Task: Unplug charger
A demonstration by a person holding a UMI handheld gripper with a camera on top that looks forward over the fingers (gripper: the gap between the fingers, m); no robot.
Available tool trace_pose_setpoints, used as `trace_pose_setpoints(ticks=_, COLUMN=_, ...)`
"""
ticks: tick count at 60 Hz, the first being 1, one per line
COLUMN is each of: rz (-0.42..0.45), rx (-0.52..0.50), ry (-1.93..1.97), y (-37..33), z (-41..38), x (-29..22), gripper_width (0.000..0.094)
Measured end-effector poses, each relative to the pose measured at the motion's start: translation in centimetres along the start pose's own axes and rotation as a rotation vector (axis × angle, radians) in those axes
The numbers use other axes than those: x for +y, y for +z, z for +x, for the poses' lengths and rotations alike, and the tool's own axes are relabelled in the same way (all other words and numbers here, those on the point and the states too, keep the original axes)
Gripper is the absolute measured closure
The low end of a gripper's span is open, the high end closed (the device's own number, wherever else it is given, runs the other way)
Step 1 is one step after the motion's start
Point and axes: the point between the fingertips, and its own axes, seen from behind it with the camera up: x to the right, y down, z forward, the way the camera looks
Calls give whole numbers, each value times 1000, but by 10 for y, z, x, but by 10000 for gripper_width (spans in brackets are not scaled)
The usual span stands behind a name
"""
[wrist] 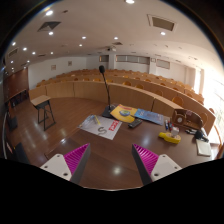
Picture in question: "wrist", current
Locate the wooden desk organizer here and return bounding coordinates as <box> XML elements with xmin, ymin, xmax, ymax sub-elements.
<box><xmin>171</xmin><ymin>109</ymin><xmax>203</xmax><ymax>130</ymax></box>

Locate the curved wooden front bench row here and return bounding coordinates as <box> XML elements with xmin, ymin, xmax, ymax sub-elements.
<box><xmin>29</xmin><ymin>81</ymin><xmax>215</xmax><ymax>134</ymax></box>

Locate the black gooseneck microphone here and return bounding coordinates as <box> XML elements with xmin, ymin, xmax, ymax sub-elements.
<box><xmin>99</xmin><ymin>65</ymin><xmax>115</xmax><ymax>118</ymax></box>

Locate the white notebook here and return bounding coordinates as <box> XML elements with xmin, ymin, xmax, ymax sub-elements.
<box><xmin>196</xmin><ymin>139</ymin><xmax>211</xmax><ymax>156</ymax></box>

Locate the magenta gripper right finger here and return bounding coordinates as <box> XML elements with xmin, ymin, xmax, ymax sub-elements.
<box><xmin>132</xmin><ymin>144</ymin><xmax>181</xmax><ymax>185</ymax></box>

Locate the white charger plug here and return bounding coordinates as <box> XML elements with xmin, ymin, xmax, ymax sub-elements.
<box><xmin>171</xmin><ymin>127</ymin><xmax>179</xmax><ymax>137</ymax></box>

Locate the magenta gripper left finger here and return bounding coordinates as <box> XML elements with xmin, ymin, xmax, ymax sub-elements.
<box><xmin>41</xmin><ymin>143</ymin><xmax>91</xmax><ymax>184</ymax></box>

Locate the white paper with red print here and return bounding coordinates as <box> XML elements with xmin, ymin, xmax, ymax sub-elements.
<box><xmin>79</xmin><ymin>115</ymin><xmax>122</xmax><ymax>140</ymax></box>

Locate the small wooden side table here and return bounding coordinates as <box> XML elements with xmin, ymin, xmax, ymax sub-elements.
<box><xmin>31</xmin><ymin>95</ymin><xmax>56</xmax><ymax>130</ymax></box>

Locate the black computer mouse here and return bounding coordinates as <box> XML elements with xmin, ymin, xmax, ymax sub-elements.
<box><xmin>194</xmin><ymin>130</ymin><xmax>209</xmax><ymax>142</ymax></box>

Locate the ceiling projector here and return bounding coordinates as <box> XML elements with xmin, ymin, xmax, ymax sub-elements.
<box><xmin>107</xmin><ymin>46</ymin><xmax>116</xmax><ymax>52</ymax></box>

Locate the black remote control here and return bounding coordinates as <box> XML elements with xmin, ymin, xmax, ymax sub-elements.
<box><xmin>128</xmin><ymin>118</ymin><xmax>142</xmax><ymax>128</ymax></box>

